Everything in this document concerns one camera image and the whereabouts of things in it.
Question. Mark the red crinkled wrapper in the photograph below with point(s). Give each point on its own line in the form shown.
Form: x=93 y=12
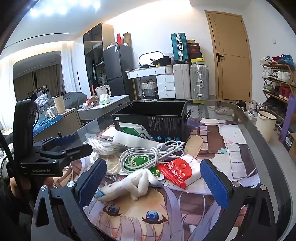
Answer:
x=92 y=99

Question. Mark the black bag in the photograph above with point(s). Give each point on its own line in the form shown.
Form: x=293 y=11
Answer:
x=165 y=61

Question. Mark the beige cup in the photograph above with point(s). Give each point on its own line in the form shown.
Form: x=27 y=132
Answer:
x=59 y=105

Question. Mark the yellow black shoe box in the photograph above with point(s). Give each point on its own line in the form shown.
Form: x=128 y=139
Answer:
x=197 y=61

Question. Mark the silver suitcase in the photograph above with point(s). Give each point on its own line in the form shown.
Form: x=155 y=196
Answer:
x=199 y=82

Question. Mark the white plastic bucket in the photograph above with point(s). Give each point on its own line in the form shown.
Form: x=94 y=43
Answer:
x=266 y=127

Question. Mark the dark refrigerator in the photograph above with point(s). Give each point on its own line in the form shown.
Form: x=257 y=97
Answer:
x=118 y=67

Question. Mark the oval mirror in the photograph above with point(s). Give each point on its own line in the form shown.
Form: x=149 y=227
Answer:
x=148 y=58

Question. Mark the dark shoe box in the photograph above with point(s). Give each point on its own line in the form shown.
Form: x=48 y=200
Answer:
x=195 y=55

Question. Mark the green tissue pack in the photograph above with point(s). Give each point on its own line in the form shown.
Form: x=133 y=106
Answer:
x=104 y=101

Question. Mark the green small packet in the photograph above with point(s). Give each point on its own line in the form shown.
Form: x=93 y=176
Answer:
x=136 y=161

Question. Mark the teal suitcase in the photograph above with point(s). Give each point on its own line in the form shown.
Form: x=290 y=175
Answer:
x=179 y=48

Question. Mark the white plush toy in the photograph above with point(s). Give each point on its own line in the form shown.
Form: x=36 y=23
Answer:
x=129 y=185

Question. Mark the black shoe box red logo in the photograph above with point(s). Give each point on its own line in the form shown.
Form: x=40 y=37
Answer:
x=195 y=50

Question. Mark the white vanity desk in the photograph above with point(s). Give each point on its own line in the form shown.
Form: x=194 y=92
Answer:
x=165 y=81

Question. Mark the wooden shoe rack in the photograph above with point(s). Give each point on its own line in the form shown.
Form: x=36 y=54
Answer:
x=277 y=97

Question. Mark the brown shoe box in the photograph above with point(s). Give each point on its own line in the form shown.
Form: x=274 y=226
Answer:
x=191 y=41

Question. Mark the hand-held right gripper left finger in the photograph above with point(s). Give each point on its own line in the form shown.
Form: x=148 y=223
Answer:
x=92 y=183

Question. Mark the printed cartoon table mat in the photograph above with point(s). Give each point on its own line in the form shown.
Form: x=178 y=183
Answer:
x=138 y=215

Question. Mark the white electric kettle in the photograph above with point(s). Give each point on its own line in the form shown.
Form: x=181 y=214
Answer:
x=103 y=91

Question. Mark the white suitcase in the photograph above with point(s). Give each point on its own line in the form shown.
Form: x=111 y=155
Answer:
x=181 y=81

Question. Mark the grey wooden cabinet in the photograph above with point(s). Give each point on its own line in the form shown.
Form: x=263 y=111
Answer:
x=67 y=122

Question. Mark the wicker basket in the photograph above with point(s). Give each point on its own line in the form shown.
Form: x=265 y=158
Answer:
x=148 y=89

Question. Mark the purple bag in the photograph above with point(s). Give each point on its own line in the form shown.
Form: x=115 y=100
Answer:
x=289 y=111

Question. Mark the rows of racked shoes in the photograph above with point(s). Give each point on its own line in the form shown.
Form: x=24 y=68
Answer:
x=277 y=75

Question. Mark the scattered loose shoes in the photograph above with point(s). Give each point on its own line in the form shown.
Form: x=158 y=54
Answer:
x=242 y=105

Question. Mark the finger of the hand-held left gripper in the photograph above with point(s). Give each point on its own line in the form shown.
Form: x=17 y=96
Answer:
x=78 y=150
x=64 y=139

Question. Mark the black cardboard box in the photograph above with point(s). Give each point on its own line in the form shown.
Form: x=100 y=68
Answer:
x=161 y=122

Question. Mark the dark glass cabinet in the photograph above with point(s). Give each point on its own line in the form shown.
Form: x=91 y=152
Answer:
x=94 y=58

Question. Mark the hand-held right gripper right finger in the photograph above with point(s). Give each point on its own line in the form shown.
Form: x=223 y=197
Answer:
x=215 y=183

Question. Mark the green white granule packet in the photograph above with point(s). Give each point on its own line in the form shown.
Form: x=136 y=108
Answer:
x=134 y=131

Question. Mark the red tall box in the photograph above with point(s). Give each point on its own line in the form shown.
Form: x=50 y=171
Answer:
x=119 y=39

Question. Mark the grey side table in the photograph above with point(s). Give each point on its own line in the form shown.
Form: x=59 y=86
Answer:
x=104 y=110

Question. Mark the red plastic packet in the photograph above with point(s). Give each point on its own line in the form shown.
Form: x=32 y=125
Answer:
x=175 y=173

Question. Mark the wooden door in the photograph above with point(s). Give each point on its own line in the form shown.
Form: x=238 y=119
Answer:
x=231 y=69

